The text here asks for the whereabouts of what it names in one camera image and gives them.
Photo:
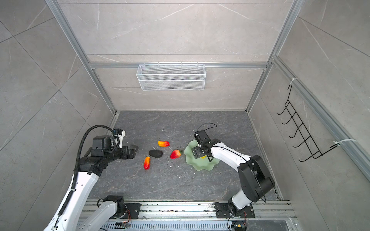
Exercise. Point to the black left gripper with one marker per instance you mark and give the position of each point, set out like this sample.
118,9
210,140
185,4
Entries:
126,155

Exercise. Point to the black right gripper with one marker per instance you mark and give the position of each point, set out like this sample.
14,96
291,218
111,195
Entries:
197,152

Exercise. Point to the red orange mango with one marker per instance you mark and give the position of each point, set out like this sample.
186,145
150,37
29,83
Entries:
163,144
147,163

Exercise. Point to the red strawberry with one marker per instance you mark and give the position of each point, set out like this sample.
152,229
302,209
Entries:
175,154

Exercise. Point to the dark avocado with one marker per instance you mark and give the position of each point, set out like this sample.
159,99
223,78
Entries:
155,153

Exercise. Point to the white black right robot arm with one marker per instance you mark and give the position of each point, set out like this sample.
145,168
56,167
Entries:
255,178

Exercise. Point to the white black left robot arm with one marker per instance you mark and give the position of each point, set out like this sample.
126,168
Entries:
88,169

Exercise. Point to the light green wavy fruit bowl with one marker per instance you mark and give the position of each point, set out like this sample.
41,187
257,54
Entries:
198,164

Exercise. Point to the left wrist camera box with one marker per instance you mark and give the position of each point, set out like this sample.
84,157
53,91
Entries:
118,136

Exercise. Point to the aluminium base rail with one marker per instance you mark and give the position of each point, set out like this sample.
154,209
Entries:
204,216

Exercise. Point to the white wire mesh basket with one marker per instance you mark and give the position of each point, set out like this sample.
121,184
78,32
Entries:
171,77

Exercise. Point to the black wire hook rack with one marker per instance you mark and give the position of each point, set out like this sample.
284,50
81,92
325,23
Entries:
302,131

